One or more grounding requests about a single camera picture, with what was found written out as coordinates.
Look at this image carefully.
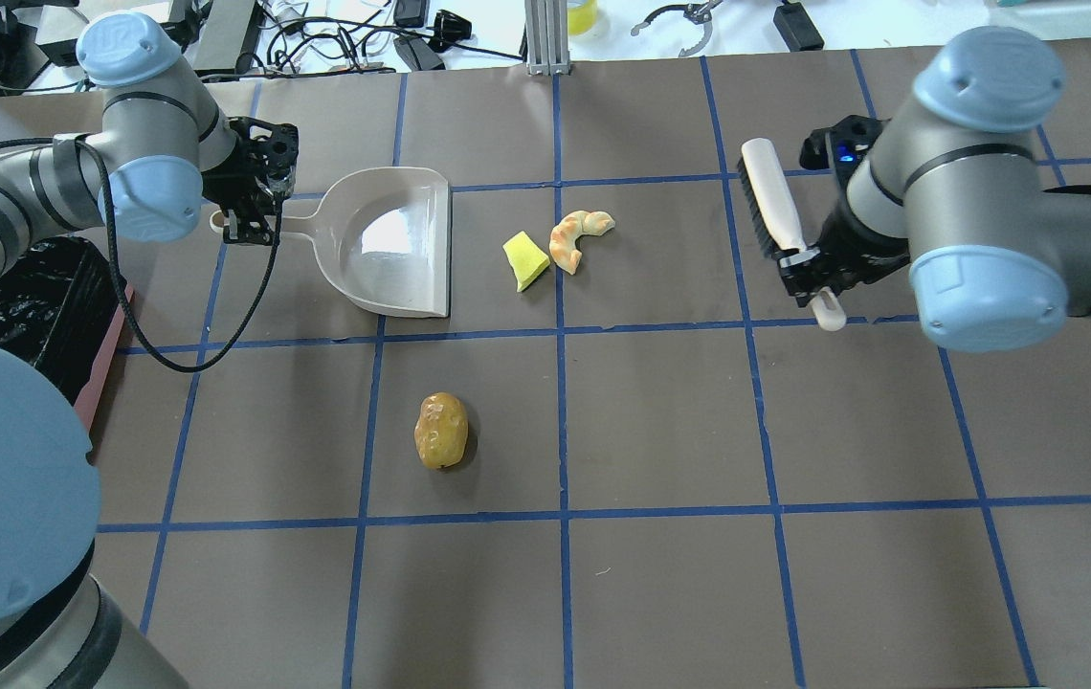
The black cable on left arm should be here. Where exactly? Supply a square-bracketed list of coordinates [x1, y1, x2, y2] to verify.
[0, 134, 283, 374]

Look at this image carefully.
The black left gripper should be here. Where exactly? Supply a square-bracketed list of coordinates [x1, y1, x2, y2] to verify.
[203, 117, 300, 244]

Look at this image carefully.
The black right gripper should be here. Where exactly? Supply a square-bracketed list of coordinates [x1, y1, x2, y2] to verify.
[774, 114, 910, 309]

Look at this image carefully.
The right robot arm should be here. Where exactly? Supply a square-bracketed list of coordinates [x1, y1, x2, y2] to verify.
[739, 26, 1091, 353]

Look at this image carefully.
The yellow toy potato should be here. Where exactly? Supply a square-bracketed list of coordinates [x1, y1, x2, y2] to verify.
[413, 391, 470, 470]

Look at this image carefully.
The metal claw tool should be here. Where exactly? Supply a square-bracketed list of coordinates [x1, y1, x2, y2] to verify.
[630, 0, 724, 58]

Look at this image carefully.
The beige hand brush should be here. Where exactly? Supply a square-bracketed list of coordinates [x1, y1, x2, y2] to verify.
[739, 137, 847, 333]

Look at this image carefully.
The beige plastic dustpan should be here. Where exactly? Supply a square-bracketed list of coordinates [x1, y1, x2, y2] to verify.
[209, 167, 453, 321]

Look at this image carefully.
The aluminium frame post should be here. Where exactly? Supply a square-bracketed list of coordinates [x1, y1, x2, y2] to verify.
[524, 0, 572, 76]

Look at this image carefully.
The yellow tape roll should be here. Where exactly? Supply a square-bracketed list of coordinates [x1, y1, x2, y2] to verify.
[565, 0, 599, 36]

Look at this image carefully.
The pink bin with black bag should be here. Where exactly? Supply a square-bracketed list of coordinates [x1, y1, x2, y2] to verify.
[0, 235, 122, 430]

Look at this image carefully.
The toy croissant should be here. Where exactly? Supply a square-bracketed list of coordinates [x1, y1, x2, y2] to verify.
[548, 211, 616, 276]

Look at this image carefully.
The yellow green sponge piece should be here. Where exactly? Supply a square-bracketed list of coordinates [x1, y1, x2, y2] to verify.
[502, 232, 551, 293]

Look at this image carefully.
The black power adapter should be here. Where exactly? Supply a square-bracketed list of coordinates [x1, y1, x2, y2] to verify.
[772, 1, 825, 53]

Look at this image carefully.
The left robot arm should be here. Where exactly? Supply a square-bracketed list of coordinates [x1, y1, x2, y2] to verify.
[0, 11, 300, 688]

